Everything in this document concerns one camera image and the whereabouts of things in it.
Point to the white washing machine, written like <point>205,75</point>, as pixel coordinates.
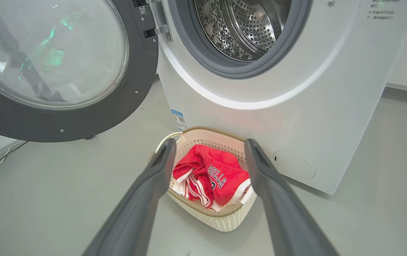
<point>349,106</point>

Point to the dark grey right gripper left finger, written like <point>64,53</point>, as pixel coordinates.
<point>135,213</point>

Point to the metal door hinge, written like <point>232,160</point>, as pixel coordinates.
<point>159,25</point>

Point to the cream perforated laundry basket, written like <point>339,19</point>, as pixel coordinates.
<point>221,218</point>

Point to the round white filter cover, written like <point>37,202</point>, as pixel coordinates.
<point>294,164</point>

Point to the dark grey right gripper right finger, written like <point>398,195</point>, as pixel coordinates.
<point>288,220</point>

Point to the steel perforated washer drum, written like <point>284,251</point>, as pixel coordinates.
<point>249,28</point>

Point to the red and white Bulls jersey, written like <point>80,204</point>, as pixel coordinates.
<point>224,170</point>

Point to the round dark washing machine door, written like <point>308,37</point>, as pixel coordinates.
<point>135,89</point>

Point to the grey rubber door gasket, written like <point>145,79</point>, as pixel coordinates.
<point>189,46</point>

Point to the blue energy label sticker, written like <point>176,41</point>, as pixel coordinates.
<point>179,121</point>

